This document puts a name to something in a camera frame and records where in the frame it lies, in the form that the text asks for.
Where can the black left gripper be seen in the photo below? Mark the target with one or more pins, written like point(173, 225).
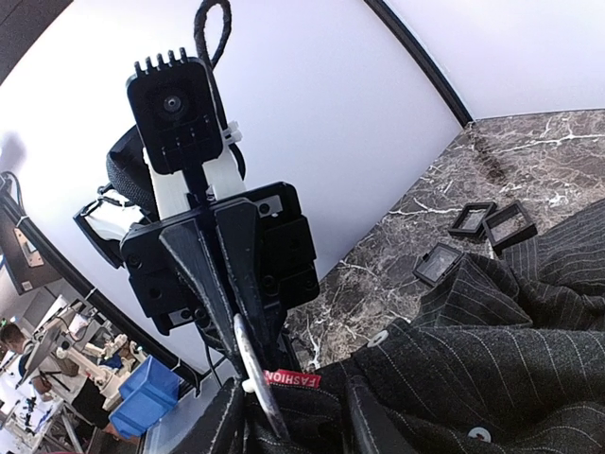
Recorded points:
point(251, 254)

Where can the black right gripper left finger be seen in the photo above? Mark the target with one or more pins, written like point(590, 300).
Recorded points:
point(211, 423)

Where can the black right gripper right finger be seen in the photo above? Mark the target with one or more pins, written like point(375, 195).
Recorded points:
point(373, 431)

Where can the dark pinstriped garment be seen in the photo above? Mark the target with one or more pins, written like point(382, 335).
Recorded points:
point(504, 356)

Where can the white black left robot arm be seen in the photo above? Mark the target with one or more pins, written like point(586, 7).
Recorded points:
point(126, 200)

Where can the blue plastic bin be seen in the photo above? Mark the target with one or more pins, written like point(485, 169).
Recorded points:
point(149, 393)

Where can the red fashion label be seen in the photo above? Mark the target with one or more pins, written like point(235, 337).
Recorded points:
point(292, 378)

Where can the black square box front left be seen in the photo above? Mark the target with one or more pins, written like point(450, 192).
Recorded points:
point(437, 264)

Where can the black square box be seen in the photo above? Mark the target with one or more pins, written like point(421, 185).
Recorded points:
point(437, 264)
point(468, 224)
point(509, 226)

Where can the black square box rear left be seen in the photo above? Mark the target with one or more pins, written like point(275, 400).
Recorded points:
point(468, 224)

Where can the black square box right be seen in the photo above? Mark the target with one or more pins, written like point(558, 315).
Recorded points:
point(509, 226)

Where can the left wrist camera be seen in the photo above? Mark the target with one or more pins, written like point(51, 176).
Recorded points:
point(188, 145)

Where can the black left frame post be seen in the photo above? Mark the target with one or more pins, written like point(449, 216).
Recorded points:
point(406, 38)

